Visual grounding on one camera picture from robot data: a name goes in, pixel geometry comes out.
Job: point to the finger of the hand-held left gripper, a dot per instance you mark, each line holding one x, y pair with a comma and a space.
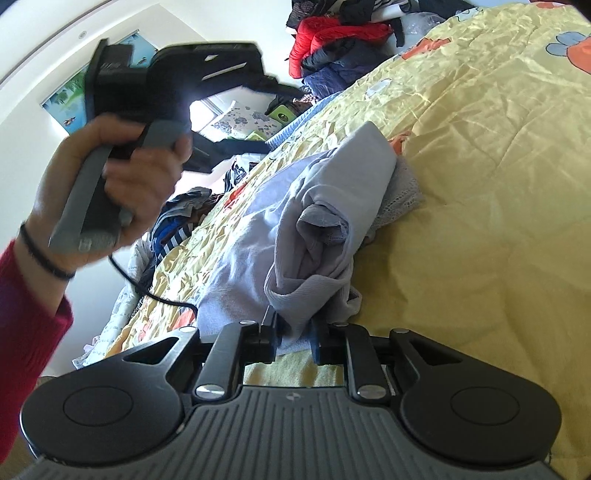
281, 87
221, 147

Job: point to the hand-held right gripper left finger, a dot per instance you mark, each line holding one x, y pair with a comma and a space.
272, 337

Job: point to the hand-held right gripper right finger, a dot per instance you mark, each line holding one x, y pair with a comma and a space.
316, 351

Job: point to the lavender long-sleeve shirt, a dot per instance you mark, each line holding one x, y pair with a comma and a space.
323, 184

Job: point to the person's left forearm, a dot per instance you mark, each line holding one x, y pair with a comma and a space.
27, 332

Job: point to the pile of jackets and clothes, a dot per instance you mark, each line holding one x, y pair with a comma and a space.
341, 37

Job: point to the pile of dark striped clothes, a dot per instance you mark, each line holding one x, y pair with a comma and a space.
180, 221

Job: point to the person's left hand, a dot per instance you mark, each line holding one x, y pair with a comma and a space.
138, 184

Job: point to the green plastic stool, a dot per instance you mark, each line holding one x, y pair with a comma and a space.
280, 114

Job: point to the window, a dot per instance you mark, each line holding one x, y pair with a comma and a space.
207, 113

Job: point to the floral pillow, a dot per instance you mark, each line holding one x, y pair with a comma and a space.
240, 120

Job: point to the blue blanket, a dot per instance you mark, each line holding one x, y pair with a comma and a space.
304, 117

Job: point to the lotus print window blind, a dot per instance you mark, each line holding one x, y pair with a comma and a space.
64, 101

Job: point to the white quilt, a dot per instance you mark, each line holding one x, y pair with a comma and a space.
115, 323

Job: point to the yellow printed bedsheet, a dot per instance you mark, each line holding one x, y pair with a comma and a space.
485, 207

